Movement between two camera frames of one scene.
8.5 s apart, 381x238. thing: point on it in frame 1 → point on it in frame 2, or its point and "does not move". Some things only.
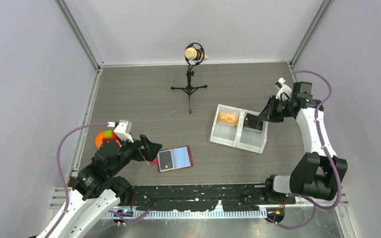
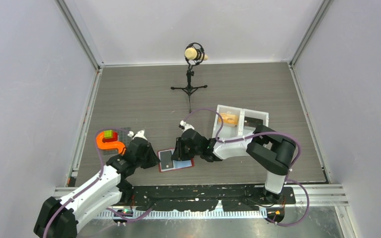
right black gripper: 268,113 → 178,154
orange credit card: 232,119 does not move
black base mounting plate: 200,198 does not move
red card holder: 173,158 does not move
